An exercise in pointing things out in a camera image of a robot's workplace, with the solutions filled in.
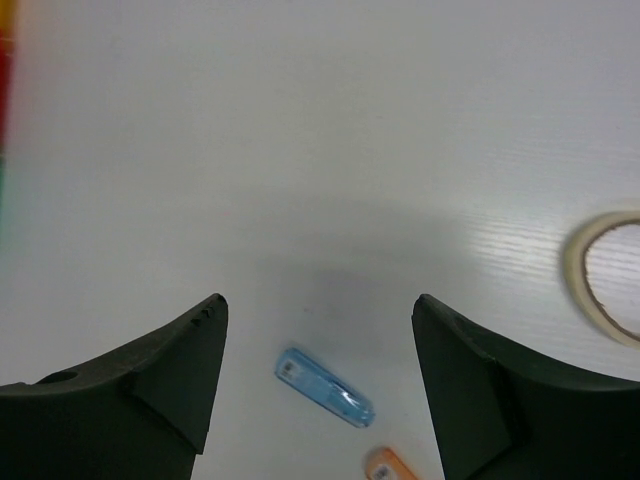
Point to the red plastic bin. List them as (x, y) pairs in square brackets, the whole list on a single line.
[(7, 50)]

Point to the blue correction tape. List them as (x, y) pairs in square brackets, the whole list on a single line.
[(313, 380)]

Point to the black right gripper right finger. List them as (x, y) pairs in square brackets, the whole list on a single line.
[(501, 410)]

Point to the yellow plastic bin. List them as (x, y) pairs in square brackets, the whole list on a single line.
[(7, 14)]

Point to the beige masking tape roll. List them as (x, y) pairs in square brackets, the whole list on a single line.
[(575, 272)]

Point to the orange correction tape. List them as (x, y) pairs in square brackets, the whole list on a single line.
[(383, 463)]

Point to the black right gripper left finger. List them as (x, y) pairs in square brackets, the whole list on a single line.
[(140, 411)]

